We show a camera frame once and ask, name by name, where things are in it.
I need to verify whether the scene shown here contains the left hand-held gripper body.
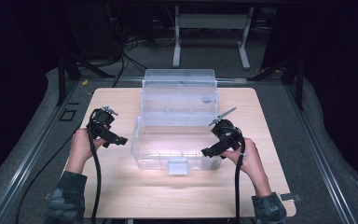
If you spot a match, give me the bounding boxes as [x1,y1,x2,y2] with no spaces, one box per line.
[86,105,119,142]

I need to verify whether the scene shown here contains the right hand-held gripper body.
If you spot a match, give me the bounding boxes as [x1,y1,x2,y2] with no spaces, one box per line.
[208,106,246,153]

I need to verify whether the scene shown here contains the clear plastic storage box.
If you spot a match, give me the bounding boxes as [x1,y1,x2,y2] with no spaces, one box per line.
[131,68,224,176]

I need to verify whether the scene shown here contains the person's left hand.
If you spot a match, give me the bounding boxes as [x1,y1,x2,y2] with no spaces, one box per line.
[65,127,107,175]

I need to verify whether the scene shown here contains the person's right hand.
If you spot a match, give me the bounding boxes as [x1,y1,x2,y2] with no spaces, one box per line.
[220,137,267,185]

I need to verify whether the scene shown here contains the black stand legs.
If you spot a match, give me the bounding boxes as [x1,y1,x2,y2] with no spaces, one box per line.
[57,50,115,106]
[247,55,306,110]

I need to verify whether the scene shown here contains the grey tape strip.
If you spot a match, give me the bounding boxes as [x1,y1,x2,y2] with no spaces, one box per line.
[279,192,303,203]

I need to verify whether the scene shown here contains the thick black gripper cable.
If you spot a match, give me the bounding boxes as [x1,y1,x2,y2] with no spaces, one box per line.
[234,136,247,224]
[88,132,103,224]

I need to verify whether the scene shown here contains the bundle of floor cables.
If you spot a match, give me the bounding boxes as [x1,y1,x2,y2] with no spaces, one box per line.
[105,27,152,89]

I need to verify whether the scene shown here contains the thin black cable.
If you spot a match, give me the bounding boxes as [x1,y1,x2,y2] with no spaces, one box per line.
[14,132,78,224]

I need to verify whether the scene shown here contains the metal floor rail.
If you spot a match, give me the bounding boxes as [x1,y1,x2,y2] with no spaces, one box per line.
[282,83,358,224]
[0,79,87,224]

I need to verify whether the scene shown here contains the white metal stand frame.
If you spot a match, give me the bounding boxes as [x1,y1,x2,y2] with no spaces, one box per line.
[172,5,255,70]

